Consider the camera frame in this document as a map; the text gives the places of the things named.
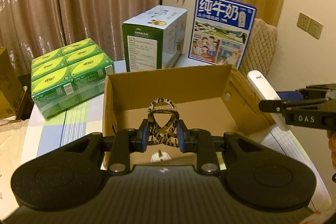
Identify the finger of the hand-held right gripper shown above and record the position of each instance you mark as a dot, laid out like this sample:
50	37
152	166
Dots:
315	90
273	105

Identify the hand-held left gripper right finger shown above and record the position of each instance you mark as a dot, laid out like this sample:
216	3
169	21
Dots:
181	138

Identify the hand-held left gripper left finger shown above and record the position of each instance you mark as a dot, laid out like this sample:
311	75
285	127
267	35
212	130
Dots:
143	134

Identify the leopard print hair clip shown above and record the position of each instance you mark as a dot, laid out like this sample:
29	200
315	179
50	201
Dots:
168	135

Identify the white rectangular device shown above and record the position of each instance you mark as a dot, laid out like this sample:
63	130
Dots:
262	87

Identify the white plug adapter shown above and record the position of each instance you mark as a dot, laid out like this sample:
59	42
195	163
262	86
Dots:
157	159

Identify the person's right hand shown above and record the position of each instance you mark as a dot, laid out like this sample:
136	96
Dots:
332	150

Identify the beige quilted chair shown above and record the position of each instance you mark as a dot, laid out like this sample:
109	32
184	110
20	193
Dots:
262	40

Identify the green and white carton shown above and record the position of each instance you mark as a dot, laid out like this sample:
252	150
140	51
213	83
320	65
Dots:
141	45

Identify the blue milk carton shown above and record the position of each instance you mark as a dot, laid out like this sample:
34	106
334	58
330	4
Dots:
218	29

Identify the green tissue multipack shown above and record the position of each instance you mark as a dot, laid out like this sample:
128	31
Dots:
52	74

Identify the beige patterned cloth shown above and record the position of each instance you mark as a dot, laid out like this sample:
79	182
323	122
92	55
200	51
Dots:
10	150

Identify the brown cardboard storage box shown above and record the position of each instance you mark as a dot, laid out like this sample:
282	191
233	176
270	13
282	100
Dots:
8	82

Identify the beige curtain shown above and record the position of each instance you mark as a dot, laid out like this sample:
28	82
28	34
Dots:
78	3

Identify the beige wall socket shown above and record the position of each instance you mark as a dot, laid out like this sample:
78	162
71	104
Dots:
303	21
315	28

